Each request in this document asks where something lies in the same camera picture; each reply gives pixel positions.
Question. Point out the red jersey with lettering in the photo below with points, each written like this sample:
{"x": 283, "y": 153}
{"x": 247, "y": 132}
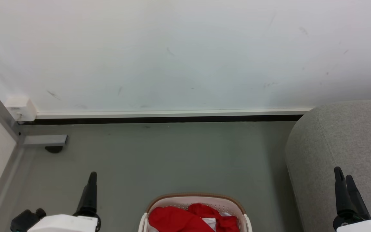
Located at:
{"x": 175, "y": 220}

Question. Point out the white black wall skirting strip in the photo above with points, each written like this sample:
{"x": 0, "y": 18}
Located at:
{"x": 172, "y": 115}

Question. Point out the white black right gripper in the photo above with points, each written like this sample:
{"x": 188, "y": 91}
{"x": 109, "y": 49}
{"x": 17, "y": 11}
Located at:
{"x": 362, "y": 225}

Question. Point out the white laundry basket brown rim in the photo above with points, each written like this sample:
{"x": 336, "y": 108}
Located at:
{"x": 192, "y": 201}

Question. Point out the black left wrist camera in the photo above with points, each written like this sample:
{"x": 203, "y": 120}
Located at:
{"x": 26, "y": 219}

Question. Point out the black partition foot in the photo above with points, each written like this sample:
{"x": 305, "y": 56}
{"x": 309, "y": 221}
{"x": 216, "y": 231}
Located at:
{"x": 54, "y": 149}

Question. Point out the white garment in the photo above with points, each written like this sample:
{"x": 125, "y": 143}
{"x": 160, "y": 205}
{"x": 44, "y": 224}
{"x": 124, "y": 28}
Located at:
{"x": 210, "y": 221}

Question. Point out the white wall socket box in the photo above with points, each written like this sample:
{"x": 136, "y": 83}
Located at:
{"x": 20, "y": 109}

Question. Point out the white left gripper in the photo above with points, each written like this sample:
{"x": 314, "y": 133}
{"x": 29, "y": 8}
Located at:
{"x": 64, "y": 224}

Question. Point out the grey fabric sofa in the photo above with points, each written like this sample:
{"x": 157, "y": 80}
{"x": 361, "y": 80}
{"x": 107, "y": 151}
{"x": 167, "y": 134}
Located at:
{"x": 340, "y": 138}

